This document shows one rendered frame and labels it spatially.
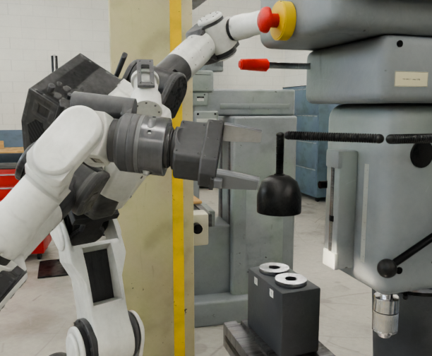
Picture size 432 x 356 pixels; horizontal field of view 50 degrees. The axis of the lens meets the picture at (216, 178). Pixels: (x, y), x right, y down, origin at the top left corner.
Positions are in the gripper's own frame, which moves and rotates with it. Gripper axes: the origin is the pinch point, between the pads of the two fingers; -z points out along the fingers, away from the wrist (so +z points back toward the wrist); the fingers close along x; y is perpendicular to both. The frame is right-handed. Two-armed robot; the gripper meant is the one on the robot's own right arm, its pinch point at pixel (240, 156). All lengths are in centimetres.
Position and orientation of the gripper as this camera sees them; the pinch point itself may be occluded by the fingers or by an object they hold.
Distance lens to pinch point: 70.1
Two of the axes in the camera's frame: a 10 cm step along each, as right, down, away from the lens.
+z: -9.9, -1.2, 0.3
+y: -0.6, 7.0, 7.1
